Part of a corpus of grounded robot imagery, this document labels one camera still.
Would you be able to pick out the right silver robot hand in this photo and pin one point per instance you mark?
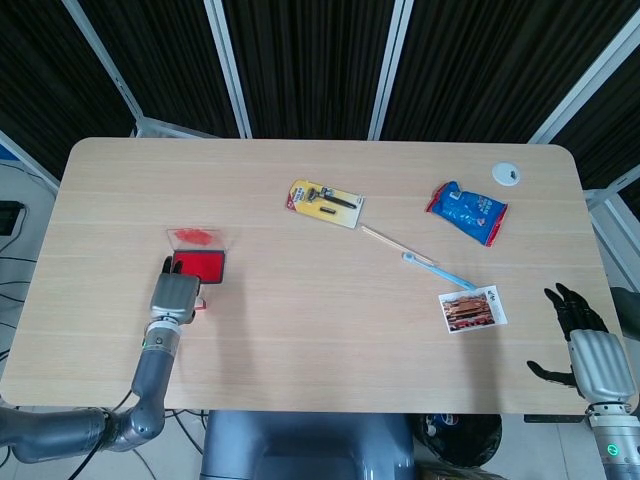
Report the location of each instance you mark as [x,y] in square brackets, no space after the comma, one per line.
[597,357]

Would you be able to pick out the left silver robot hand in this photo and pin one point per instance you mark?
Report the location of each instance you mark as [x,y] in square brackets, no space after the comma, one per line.
[172,295]

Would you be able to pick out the white and red stamp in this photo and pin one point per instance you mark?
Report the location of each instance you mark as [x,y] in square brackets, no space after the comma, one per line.
[200,303]

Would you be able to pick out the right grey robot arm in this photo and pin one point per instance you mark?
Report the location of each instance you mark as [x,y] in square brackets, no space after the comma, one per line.
[617,440]

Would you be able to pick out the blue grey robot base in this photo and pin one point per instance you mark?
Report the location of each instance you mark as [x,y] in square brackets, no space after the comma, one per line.
[305,445]

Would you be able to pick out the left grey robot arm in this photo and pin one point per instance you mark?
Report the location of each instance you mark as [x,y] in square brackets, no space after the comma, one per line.
[145,385]

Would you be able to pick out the red ink pad clear lid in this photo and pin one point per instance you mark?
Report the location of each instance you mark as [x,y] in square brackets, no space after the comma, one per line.
[205,262]

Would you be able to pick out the palace photo postcard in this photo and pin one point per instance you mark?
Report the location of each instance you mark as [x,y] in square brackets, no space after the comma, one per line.
[472,310]

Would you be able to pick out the black trash bin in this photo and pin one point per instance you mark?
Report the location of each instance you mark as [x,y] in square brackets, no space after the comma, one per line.
[460,440]

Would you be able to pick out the razor in yellow blister pack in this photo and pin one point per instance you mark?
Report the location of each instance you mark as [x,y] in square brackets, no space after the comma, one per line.
[325,202]

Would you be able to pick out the blue snack bag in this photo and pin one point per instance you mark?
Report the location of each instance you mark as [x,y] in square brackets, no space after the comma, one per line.
[467,210]

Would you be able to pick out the white partition frame post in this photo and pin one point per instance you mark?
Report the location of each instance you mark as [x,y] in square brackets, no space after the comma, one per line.
[392,70]
[107,70]
[230,70]
[585,80]

